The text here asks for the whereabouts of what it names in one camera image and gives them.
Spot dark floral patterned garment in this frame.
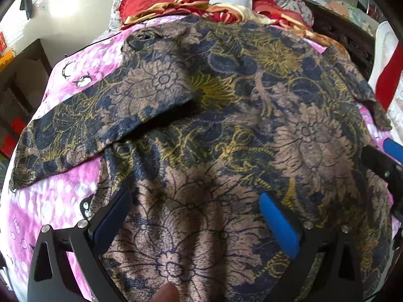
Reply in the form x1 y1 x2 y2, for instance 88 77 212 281
9 15 394 302

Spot pink penguin bed blanket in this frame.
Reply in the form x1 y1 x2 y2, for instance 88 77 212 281
0 14 403 302

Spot white chair with red cloth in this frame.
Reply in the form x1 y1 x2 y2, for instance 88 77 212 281
368 21 403 143

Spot dark wooden headboard cabinet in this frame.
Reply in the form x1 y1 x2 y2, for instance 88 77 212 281
302 0 375 80

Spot dark wooden side table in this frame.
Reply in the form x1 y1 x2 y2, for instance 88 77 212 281
0 39 53 161

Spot red gold satin cloth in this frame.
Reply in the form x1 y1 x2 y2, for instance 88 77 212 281
119 0 340 47

